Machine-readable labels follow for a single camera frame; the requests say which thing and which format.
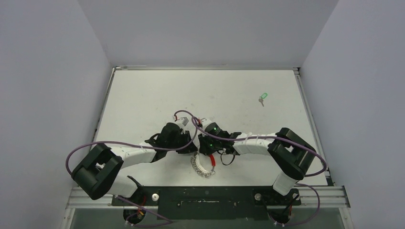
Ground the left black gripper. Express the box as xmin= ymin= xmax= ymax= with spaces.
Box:
xmin=167 ymin=131 xmax=198 ymax=154

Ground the large keyring with small rings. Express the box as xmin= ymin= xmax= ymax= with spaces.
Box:
xmin=190 ymin=152 xmax=215 ymax=178

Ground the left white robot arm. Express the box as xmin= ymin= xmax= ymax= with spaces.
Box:
xmin=67 ymin=123 xmax=197 ymax=206

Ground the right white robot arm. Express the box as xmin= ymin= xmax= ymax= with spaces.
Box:
xmin=198 ymin=122 xmax=316 ymax=205

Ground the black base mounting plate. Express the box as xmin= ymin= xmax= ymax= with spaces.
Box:
xmin=129 ymin=186 xmax=301 ymax=220

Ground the key with green tag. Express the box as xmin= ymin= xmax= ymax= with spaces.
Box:
xmin=258 ymin=93 xmax=268 ymax=107

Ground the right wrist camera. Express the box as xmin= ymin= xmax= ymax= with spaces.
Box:
xmin=198 ymin=118 xmax=213 ymax=129

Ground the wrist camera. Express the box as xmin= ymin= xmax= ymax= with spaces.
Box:
xmin=174 ymin=117 xmax=189 ymax=129
xmin=198 ymin=118 xmax=213 ymax=129

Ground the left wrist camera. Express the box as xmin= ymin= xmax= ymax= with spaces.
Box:
xmin=174 ymin=117 xmax=189 ymax=129

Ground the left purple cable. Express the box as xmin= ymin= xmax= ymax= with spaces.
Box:
xmin=65 ymin=110 xmax=199 ymax=228

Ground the purple cable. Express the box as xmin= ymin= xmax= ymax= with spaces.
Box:
xmin=65 ymin=110 xmax=199 ymax=228
xmin=191 ymin=116 xmax=328 ymax=227

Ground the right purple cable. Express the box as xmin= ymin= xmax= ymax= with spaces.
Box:
xmin=191 ymin=116 xmax=328 ymax=227

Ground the aluminium frame rail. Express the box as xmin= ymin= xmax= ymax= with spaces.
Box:
xmin=65 ymin=186 xmax=351 ymax=209

